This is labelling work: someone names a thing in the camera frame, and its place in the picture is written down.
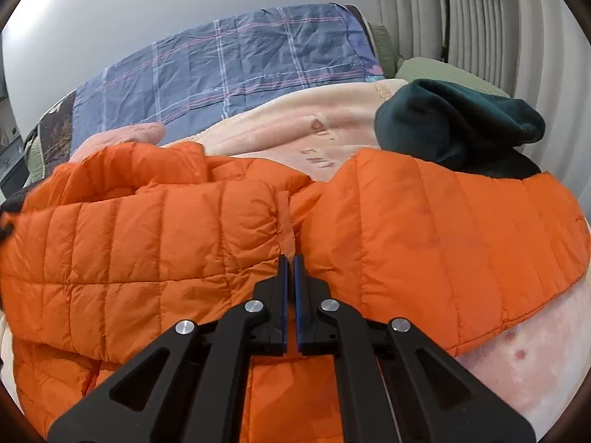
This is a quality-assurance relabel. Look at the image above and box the dark green garment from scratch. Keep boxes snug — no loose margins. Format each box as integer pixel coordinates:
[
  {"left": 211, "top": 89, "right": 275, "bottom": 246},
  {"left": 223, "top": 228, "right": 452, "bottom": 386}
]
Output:
[{"left": 374, "top": 79, "right": 546, "bottom": 171}]

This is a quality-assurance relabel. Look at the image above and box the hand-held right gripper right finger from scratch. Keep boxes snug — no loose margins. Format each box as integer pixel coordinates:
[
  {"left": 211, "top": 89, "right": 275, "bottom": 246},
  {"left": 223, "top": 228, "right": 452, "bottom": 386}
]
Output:
[{"left": 294, "top": 254, "right": 536, "bottom": 443}]

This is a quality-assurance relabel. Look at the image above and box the light green pillow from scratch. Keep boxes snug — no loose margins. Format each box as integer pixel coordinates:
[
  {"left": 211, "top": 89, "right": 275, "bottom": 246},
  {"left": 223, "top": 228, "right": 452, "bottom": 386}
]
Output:
[
  {"left": 369, "top": 23, "right": 399, "bottom": 79},
  {"left": 396, "top": 56, "right": 511, "bottom": 99}
]

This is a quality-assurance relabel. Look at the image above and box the dark floral bedding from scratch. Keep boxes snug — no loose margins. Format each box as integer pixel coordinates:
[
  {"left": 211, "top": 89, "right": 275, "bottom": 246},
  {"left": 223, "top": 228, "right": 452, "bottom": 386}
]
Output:
[{"left": 23, "top": 90, "right": 77, "bottom": 181}]

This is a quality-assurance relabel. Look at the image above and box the pink quilted garment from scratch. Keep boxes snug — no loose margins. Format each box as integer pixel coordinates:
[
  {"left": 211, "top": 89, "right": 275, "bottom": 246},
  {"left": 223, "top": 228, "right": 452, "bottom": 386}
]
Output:
[{"left": 69, "top": 122, "right": 167, "bottom": 163}]

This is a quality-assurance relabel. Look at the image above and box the pink fleece blanket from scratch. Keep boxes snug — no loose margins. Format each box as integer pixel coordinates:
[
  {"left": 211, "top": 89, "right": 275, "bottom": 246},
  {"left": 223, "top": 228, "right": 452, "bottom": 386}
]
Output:
[{"left": 164, "top": 78, "right": 591, "bottom": 425}]

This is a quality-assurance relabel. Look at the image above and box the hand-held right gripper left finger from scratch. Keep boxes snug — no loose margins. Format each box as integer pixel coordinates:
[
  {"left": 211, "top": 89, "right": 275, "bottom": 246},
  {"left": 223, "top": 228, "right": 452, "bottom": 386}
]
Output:
[{"left": 47, "top": 254, "right": 293, "bottom": 443}]

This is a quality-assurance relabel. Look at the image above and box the orange puffer jacket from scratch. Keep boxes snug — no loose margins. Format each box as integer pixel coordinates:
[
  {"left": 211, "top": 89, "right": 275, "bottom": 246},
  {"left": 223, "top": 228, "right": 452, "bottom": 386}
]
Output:
[{"left": 0, "top": 142, "right": 588, "bottom": 443}]

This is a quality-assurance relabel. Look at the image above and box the wall mirror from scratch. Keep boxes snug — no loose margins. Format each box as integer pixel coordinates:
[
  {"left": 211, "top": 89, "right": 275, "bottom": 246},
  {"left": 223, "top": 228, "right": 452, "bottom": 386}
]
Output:
[{"left": 0, "top": 71, "right": 27, "bottom": 199}]

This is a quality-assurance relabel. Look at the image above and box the blue plaid quilt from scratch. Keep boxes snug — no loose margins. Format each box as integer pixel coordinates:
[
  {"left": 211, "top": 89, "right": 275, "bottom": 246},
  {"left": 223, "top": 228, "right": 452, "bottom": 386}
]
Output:
[{"left": 71, "top": 4, "right": 384, "bottom": 153}]

